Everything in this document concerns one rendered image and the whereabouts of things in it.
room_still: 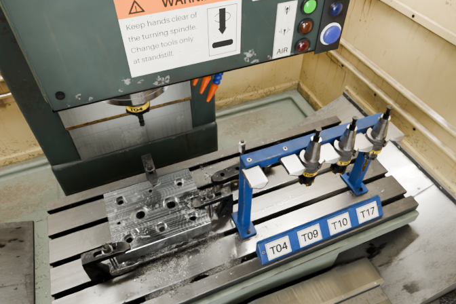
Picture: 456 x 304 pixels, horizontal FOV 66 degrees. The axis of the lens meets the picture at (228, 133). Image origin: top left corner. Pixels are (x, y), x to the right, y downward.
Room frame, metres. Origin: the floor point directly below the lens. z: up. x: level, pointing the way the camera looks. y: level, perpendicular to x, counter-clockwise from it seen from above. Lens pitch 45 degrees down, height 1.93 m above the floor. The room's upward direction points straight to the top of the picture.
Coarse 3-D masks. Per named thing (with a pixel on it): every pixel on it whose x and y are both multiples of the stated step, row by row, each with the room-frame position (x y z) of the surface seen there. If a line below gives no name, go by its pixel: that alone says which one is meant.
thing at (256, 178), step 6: (246, 168) 0.59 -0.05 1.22; (252, 168) 0.59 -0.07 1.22; (258, 168) 0.59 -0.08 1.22; (246, 174) 0.57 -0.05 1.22; (252, 174) 0.57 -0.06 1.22; (258, 174) 0.57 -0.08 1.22; (264, 174) 0.57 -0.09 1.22; (252, 180) 0.55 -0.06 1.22; (258, 180) 0.55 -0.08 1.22; (264, 180) 0.55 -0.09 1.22; (252, 186) 0.53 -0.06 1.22; (258, 186) 0.53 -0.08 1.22; (264, 186) 0.54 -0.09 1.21
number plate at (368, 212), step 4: (368, 204) 0.65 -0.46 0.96; (372, 204) 0.66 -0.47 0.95; (376, 204) 0.66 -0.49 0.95; (356, 208) 0.64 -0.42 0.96; (360, 208) 0.64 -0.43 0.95; (364, 208) 0.64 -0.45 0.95; (368, 208) 0.64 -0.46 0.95; (372, 208) 0.65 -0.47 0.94; (376, 208) 0.65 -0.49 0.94; (360, 212) 0.63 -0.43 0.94; (364, 212) 0.63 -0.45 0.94; (368, 212) 0.64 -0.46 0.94; (372, 212) 0.64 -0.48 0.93; (376, 212) 0.64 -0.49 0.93; (360, 216) 0.62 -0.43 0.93; (364, 216) 0.62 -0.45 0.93; (368, 216) 0.63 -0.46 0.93; (372, 216) 0.63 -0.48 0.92; (376, 216) 0.63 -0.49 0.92; (360, 220) 0.61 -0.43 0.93; (364, 220) 0.62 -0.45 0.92
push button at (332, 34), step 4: (328, 28) 0.49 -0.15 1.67; (332, 28) 0.49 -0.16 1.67; (336, 28) 0.49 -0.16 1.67; (340, 28) 0.49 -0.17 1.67; (324, 32) 0.49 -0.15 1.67; (328, 32) 0.48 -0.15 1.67; (332, 32) 0.49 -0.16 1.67; (336, 32) 0.49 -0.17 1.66; (340, 32) 0.49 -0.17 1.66; (324, 36) 0.48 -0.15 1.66; (328, 36) 0.48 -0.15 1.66; (332, 36) 0.49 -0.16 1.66; (336, 36) 0.49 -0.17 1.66; (324, 40) 0.48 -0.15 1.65; (328, 40) 0.49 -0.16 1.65; (332, 40) 0.49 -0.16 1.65; (336, 40) 0.49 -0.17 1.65
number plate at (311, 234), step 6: (306, 228) 0.57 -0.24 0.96; (312, 228) 0.57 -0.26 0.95; (318, 228) 0.57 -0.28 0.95; (300, 234) 0.55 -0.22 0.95; (306, 234) 0.55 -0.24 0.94; (312, 234) 0.56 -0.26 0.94; (318, 234) 0.56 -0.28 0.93; (300, 240) 0.54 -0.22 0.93; (306, 240) 0.54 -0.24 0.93; (312, 240) 0.54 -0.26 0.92
